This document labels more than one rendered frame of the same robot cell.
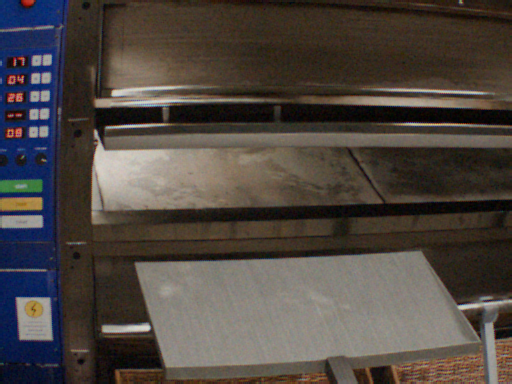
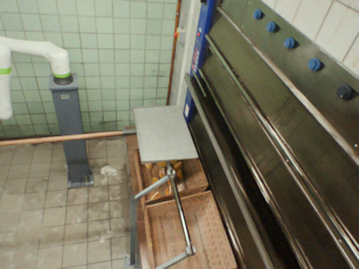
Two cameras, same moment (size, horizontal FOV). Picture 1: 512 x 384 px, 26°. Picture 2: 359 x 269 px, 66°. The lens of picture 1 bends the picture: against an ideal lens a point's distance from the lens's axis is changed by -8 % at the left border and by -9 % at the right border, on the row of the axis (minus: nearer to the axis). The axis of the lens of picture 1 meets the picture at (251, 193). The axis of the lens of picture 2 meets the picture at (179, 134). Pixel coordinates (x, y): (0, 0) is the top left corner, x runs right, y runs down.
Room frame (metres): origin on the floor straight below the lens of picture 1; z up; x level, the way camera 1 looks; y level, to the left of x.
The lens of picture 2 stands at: (1.75, -1.55, 2.45)
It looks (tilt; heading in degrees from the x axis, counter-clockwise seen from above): 42 degrees down; 85
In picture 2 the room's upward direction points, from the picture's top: 9 degrees clockwise
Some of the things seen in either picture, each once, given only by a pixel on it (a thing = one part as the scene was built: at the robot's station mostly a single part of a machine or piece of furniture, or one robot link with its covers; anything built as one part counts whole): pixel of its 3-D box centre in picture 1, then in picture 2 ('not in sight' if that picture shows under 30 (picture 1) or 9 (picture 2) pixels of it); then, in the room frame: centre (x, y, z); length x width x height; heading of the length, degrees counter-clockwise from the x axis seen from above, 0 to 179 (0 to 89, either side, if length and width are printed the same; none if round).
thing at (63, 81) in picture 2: not in sight; (62, 73); (0.92, 0.39, 1.23); 0.26 x 0.15 x 0.06; 108
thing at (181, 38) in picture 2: not in sight; (181, 34); (1.82, 0.87, 1.46); 0.10 x 0.07 x 0.10; 104
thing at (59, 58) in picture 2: not in sight; (59, 61); (0.92, 0.34, 1.36); 0.16 x 0.13 x 0.19; 141
